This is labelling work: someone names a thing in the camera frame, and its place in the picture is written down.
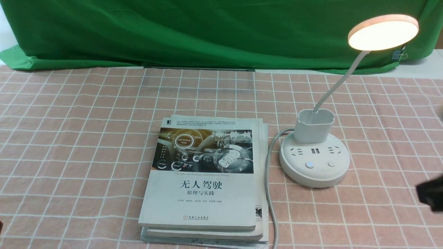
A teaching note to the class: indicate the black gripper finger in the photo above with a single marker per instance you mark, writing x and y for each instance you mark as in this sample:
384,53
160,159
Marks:
430,193

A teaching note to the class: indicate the white desk lamp with sockets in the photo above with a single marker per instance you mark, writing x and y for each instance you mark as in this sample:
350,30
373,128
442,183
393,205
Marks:
310,154

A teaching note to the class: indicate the blue binder clip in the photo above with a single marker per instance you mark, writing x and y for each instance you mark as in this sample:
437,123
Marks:
399,55

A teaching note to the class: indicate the middle white book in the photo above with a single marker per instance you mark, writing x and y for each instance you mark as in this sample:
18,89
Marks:
207,234

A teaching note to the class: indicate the top self-driving vehicle book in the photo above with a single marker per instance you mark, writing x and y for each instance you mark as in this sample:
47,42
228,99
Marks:
204,193

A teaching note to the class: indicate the green backdrop cloth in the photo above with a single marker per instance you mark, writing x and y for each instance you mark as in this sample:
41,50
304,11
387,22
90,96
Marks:
236,34

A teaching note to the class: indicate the bottom book with printed cover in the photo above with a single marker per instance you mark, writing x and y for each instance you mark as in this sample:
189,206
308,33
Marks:
263,207

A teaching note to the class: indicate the pink checkered tablecloth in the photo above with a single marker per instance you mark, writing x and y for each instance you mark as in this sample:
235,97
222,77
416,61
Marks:
76,147

